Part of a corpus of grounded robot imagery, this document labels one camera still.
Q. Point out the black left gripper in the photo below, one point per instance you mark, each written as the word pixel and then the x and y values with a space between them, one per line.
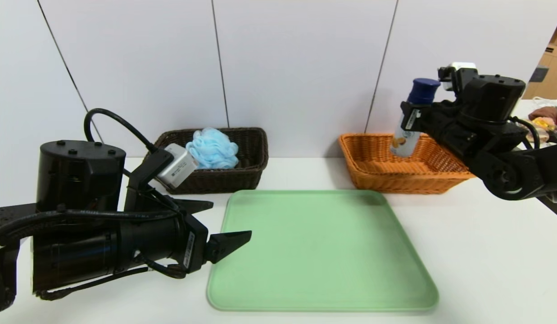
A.
pixel 193 247

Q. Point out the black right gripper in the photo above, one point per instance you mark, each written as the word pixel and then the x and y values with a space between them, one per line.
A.
pixel 412 118

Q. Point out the white yogurt bottle blue cap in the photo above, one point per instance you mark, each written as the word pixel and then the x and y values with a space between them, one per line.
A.
pixel 420 90

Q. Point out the light blue bath loofah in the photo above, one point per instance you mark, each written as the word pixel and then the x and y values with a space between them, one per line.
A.
pixel 213 148

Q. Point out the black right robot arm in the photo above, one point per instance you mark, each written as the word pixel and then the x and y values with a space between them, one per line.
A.
pixel 499 135

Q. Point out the dark brown wicker basket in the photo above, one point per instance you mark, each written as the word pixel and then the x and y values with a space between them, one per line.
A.
pixel 242 175

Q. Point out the orange wicker basket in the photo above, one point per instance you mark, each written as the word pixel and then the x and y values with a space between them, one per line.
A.
pixel 377 177

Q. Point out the yellow food item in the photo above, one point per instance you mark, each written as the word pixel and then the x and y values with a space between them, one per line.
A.
pixel 543 123

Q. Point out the dark brown food item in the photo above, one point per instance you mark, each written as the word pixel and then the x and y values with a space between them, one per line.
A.
pixel 543 112

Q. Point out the light green plastic tray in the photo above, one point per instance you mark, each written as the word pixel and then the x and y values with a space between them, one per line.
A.
pixel 319 256

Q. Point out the white background table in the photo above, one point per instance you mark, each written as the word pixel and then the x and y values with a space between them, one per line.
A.
pixel 528 108

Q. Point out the wooden shelf unit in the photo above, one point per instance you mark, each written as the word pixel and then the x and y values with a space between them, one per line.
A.
pixel 553 76

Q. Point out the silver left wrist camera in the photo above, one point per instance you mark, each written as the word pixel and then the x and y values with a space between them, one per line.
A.
pixel 177 167

